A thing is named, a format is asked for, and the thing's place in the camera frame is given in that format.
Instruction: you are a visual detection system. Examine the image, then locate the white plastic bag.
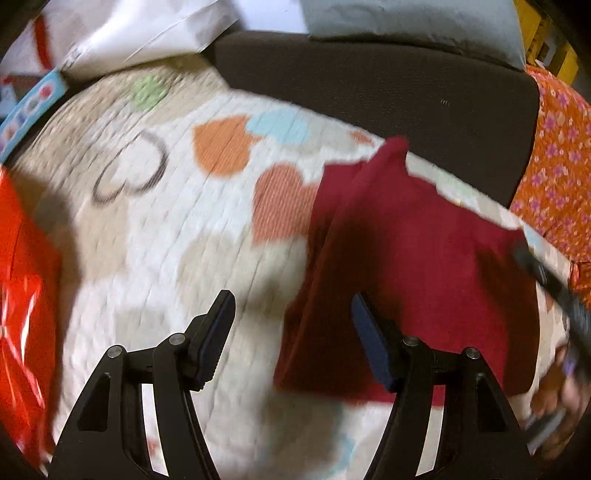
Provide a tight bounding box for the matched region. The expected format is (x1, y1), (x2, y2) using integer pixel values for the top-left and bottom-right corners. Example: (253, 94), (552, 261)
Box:
(59, 0), (242, 83)

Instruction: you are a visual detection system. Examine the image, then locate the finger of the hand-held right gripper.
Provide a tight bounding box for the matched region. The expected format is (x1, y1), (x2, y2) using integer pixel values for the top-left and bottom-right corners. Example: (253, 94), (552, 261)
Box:
(512, 242), (591, 349)

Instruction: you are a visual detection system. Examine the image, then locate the red plastic bag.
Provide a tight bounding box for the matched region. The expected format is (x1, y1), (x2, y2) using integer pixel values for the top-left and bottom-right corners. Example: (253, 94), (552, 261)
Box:
(0, 165), (64, 468)

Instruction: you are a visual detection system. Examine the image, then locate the grey pillow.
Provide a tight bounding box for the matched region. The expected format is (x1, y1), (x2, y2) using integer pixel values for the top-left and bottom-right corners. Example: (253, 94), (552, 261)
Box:
(299, 0), (528, 71)

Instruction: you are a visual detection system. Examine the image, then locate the dark brown cushion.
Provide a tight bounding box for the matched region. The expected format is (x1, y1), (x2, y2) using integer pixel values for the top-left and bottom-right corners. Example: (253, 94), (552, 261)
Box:
(212, 30), (542, 209)

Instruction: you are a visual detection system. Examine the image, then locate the blue dotted box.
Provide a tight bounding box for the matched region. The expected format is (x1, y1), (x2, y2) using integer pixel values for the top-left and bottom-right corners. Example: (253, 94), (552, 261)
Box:
(0, 68), (71, 163)

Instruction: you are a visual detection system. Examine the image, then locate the maroon garment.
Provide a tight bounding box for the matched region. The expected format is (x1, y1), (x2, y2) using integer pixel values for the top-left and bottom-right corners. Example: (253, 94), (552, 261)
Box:
(273, 136), (543, 407)

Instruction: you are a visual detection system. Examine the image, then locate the white bag with red print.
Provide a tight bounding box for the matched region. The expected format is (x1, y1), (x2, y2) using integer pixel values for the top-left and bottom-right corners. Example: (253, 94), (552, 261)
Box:
(0, 13), (63, 78)

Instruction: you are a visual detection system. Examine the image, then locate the person's right hand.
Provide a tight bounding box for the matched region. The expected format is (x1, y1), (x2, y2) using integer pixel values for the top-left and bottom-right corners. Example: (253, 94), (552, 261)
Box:
(529, 340), (591, 460)

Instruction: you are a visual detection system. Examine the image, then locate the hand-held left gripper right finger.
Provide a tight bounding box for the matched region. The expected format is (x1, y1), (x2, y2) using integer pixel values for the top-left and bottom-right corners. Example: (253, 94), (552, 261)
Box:
(350, 293), (532, 480)

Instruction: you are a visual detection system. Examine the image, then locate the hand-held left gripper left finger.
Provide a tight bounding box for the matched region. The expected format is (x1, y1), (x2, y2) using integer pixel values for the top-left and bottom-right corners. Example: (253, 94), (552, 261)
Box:
(46, 290), (237, 480)

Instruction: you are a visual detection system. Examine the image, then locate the orange floral cloth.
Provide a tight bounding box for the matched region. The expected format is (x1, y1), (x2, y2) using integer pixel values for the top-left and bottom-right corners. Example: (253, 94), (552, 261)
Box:
(508, 64), (591, 311)

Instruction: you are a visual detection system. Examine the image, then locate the yellow box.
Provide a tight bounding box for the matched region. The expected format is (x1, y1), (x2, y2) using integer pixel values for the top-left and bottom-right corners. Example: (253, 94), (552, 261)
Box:
(513, 0), (581, 88)

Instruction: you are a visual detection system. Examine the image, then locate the heart-printed quilt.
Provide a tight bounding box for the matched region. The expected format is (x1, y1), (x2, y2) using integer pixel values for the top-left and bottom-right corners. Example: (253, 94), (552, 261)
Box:
(9, 54), (580, 480)

